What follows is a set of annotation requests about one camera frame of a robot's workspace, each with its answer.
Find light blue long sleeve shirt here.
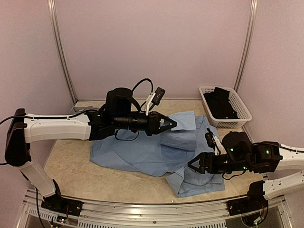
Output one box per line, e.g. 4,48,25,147
90,111,225,198

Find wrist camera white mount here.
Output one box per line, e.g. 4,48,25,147
144,87,166,115
205,128,225,155

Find front aluminium rail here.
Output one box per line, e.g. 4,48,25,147
16,189,293,228

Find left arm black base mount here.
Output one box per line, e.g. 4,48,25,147
41,198,83,217

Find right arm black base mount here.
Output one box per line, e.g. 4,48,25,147
227,197,268,216

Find grey button shirt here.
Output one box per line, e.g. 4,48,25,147
73,106,99,113

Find aluminium frame post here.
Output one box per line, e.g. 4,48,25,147
47,0,77,105
234,0,258,92

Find black shirt in basket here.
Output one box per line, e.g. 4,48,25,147
204,87,238,120

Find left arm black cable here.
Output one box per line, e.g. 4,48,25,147
132,78,154,112

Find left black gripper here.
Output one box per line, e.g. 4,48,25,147
114,111,177,136

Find left aluminium frame post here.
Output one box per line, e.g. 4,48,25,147
47,0,77,105

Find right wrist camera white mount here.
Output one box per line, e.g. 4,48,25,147
205,128,225,155

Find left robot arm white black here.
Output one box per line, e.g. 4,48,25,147
5,87,177,211

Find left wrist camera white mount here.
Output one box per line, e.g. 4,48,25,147
144,87,166,115

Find white plastic laundry basket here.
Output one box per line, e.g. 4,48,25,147
199,86,252,129

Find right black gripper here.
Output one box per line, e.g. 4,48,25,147
188,152,252,174

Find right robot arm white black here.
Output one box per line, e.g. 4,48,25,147
188,132,304,211

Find right aluminium frame post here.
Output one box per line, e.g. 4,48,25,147
234,0,258,92

